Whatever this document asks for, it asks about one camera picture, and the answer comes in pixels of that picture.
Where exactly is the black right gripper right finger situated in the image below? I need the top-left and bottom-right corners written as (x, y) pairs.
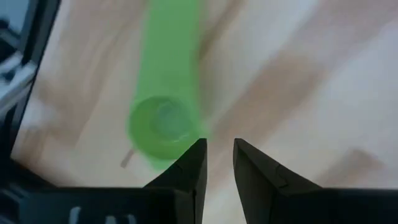
top-left (232, 138), bottom-right (398, 224)

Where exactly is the green measuring cup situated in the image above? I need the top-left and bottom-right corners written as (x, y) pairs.
top-left (126, 0), bottom-right (208, 171)

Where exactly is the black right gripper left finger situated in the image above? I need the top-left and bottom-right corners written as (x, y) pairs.
top-left (0, 138), bottom-right (208, 224)

